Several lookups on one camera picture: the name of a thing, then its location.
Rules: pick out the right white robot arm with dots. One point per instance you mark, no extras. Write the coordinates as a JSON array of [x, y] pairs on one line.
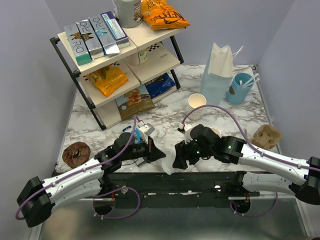
[[292, 176]]

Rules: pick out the brown cardboard cup carrier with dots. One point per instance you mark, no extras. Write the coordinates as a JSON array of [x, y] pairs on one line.
[[266, 137]]

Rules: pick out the blue razor package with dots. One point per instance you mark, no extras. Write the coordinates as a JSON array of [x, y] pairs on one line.
[[137, 140]]

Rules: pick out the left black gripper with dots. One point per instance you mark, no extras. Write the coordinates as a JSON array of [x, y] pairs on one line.
[[152, 153]]

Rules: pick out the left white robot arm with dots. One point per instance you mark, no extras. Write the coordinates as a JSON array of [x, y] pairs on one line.
[[39, 198]]

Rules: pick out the orange chip bag top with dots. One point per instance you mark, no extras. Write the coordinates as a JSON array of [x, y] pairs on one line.
[[159, 15]]

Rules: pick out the stack of white lids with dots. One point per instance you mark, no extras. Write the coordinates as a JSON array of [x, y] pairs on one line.
[[167, 161]]

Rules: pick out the stack of paper cups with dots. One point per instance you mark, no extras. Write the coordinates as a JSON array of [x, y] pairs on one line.
[[194, 102]]

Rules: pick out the light blue paper bag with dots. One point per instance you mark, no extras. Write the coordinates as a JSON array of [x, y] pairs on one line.
[[218, 73]]

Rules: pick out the white bowl on shelf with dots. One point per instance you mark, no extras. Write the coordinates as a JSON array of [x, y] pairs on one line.
[[139, 58]]

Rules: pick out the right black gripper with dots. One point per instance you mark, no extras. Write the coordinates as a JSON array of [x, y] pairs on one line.
[[182, 152]]

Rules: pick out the yellow snack bag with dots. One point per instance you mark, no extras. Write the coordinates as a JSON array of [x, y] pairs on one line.
[[107, 79]]

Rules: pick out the blue chip bag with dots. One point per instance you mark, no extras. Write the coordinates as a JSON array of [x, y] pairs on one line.
[[159, 85]]

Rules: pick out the purple and white box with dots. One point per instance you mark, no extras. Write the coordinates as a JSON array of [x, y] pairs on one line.
[[116, 30]]

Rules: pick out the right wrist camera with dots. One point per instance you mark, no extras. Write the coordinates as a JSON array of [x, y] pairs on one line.
[[185, 129]]

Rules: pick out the blue cup with stirrers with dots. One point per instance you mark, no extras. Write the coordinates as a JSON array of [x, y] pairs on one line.
[[240, 87]]

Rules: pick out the brown and blue snack bag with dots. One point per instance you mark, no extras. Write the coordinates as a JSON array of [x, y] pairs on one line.
[[135, 101]]

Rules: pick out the blue R.O carton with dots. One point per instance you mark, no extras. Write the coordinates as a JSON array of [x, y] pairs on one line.
[[106, 39]]

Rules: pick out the black and cream shelf rack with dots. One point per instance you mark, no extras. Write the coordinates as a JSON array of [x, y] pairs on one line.
[[163, 56]]

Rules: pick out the single paper cup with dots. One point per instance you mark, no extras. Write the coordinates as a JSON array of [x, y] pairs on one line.
[[216, 131]]

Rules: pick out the grey printed mug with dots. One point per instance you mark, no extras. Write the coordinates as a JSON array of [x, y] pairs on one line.
[[128, 12]]

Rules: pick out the silver R.O carton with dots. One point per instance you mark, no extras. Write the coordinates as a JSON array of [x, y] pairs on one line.
[[90, 38]]

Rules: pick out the teal R.O carton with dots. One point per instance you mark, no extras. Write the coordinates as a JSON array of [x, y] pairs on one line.
[[77, 44]]

